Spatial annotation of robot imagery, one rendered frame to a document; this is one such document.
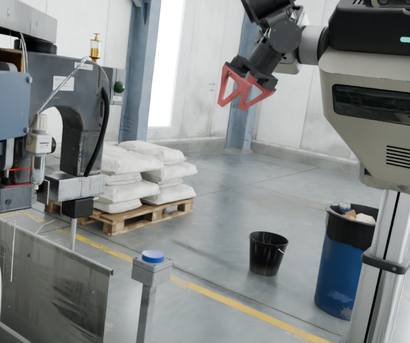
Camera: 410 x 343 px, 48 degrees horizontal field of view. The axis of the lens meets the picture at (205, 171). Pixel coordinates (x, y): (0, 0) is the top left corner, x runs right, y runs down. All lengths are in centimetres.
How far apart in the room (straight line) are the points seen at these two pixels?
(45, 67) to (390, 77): 70
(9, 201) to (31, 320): 84
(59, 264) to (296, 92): 812
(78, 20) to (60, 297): 509
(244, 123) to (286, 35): 874
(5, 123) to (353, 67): 70
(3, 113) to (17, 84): 5
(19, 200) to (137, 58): 605
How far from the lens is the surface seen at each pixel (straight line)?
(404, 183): 118
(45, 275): 167
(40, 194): 110
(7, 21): 80
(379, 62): 104
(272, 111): 956
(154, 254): 126
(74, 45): 635
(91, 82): 110
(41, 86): 102
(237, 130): 965
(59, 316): 167
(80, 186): 113
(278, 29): 85
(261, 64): 92
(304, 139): 928
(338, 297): 305
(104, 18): 669
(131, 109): 702
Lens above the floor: 133
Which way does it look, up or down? 11 degrees down
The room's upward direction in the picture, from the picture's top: 8 degrees clockwise
